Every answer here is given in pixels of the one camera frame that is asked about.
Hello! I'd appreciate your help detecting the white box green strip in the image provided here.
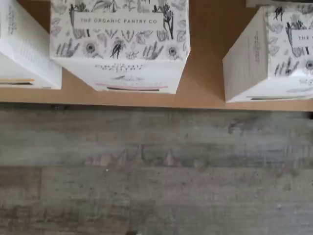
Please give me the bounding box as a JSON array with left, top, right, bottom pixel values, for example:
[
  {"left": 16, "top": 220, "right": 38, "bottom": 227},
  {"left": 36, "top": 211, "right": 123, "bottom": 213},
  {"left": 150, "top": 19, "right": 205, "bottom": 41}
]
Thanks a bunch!
[{"left": 222, "top": 4, "right": 313, "bottom": 104}]

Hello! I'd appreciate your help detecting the wooden shelf board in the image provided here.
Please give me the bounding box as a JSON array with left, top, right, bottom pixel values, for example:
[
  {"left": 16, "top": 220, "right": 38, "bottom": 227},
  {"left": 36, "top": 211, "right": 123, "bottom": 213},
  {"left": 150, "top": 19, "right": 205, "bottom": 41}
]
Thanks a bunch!
[{"left": 0, "top": 0, "right": 313, "bottom": 110}]

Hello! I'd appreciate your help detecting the white box pink strip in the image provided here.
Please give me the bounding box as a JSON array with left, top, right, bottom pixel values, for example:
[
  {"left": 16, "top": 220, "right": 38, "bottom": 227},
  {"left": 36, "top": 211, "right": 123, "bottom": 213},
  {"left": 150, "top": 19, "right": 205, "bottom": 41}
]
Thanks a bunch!
[{"left": 49, "top": 0, "right": 191, "bottom": 95}]

